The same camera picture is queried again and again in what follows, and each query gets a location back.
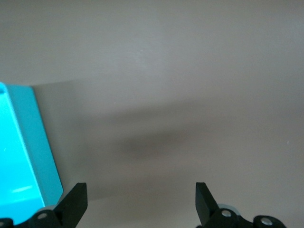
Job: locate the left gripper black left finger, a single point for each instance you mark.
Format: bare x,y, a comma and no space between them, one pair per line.
73,204

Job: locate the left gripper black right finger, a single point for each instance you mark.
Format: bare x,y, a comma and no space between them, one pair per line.
204,204

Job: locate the turquoise plastic bin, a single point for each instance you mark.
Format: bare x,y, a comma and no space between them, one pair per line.
23,142

